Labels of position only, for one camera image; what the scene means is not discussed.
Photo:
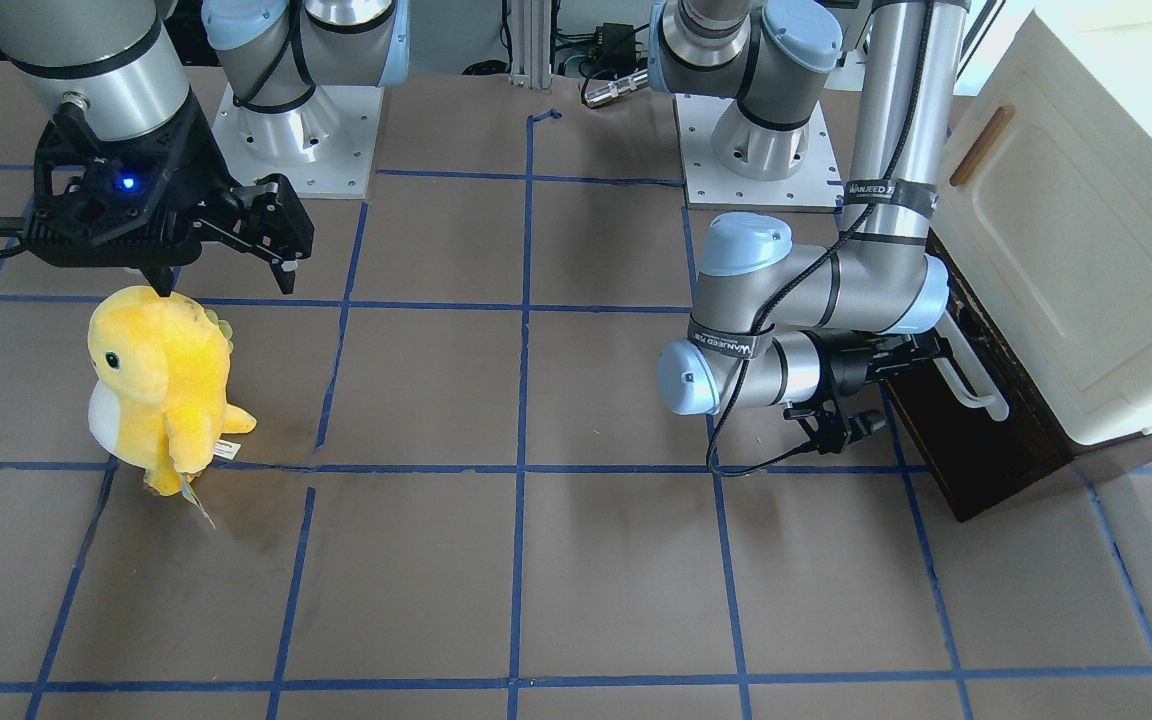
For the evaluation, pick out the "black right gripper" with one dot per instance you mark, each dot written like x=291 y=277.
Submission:
x=198 y=160

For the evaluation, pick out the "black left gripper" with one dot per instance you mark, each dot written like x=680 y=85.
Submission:
x=847 y=367

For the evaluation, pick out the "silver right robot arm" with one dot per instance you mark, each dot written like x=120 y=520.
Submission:
x=117 y=62

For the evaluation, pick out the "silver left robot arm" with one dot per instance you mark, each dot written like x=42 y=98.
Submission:
x=814 y=129

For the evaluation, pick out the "yellow plush dinosaur toy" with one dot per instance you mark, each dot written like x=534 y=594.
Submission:
x=160 y=404

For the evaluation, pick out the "cream white cabinet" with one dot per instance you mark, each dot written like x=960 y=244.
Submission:
x=1046 y=208

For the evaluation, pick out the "black power adapter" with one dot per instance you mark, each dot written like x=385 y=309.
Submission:
x=615 y=46

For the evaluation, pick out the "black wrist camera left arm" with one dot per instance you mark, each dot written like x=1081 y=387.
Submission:
x=831 y=425

